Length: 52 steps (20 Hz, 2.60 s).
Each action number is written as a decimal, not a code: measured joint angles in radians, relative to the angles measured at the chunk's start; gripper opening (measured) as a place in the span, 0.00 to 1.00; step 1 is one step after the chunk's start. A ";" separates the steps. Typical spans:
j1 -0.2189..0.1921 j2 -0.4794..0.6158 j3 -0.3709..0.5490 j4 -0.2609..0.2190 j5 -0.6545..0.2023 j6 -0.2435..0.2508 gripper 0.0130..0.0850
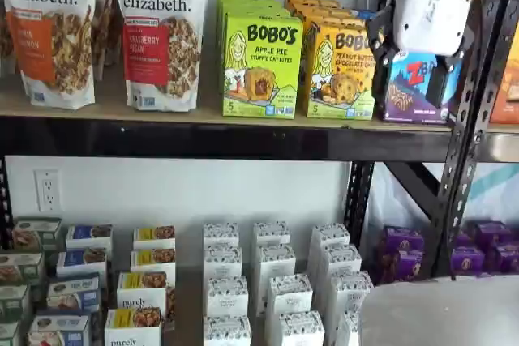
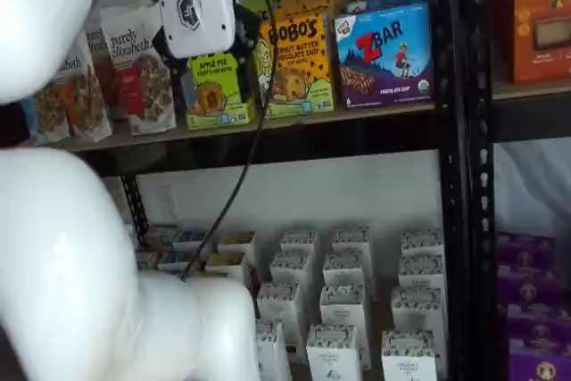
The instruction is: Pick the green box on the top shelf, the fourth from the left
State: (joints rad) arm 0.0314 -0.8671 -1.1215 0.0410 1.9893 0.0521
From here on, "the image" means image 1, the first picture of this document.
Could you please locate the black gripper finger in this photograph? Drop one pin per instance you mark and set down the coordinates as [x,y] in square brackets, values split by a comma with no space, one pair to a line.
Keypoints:
[383,38]
[438,84]

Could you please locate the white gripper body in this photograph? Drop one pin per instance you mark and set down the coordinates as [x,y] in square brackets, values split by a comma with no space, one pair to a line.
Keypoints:
[430,1]

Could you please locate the blue purple Zbar box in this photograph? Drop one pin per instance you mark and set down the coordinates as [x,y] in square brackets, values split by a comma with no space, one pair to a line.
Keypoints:
[409,90]
[365,14]

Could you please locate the orange snack box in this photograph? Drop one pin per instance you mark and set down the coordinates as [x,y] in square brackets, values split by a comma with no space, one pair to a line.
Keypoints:
[507,99]

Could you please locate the black neighbouring shelf rack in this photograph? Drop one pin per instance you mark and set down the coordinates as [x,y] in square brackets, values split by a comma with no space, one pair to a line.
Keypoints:
[503,147]

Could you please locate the purple snack box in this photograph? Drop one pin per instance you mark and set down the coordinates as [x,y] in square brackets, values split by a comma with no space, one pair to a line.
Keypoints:
[467,261]
[507,257]
[401,240]
[399,267]
[491,232]

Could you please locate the white organic pantry box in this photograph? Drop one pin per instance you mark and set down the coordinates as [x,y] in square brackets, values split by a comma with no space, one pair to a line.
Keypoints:
[301,330]
[227,297]
[350,293]
[275,261]
[348,330]
[341,261]
[288,297]
[227,331]
[271,234]
[221,234]
[223,263]
[329,236]

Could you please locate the black metal shelf rack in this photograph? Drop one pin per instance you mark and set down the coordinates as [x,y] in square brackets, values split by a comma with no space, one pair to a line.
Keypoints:
[202,139]

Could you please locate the wooden shelf board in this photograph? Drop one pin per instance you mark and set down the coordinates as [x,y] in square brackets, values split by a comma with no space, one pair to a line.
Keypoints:
[105,96]

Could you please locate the yellow label granola box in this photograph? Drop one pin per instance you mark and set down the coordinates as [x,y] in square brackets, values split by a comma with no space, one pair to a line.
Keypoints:
[142,289]
[154,236]
[134,327]
[153,260]

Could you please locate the blue label oatmeal box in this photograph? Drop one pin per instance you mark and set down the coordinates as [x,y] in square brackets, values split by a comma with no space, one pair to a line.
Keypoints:
[81,261]
[58,330]
[73,293]
[89,234]

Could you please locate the green label oatmeal box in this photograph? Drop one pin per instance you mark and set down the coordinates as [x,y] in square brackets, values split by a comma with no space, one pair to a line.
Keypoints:
[14,301]
[9,334]
[36,232]
[20,267]

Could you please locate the translucent white plastic bag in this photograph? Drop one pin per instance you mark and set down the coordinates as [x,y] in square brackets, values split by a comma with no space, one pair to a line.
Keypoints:
[389,200]

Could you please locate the granola bag red label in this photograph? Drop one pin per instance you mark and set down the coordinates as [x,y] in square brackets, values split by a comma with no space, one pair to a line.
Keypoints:
[162,38]

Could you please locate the white granola pouch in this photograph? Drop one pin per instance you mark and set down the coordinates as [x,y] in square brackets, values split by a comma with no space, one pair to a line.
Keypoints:
[6,38]
[103,34]

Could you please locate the granola bag orange label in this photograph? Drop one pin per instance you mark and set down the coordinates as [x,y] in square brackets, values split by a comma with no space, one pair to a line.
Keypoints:
[52,38]

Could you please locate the white wall outlet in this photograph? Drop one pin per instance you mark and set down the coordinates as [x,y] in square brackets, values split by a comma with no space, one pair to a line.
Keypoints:
[48,190]

